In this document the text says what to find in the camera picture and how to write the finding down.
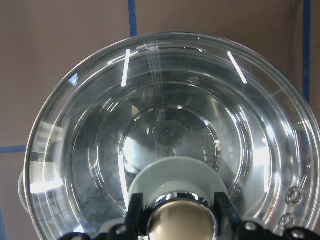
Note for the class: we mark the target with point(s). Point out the glass pot lid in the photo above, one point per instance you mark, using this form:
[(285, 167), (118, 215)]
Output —
[(177, 117)]

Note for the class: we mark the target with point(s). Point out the pale green cooking pot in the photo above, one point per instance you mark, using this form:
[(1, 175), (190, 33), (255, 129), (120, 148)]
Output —
[(22, 193)]

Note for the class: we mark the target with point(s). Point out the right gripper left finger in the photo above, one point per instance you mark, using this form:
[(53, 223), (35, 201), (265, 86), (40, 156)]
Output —
[(130, 229)]

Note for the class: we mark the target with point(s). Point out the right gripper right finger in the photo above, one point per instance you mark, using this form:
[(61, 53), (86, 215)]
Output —
[(230, 226)]

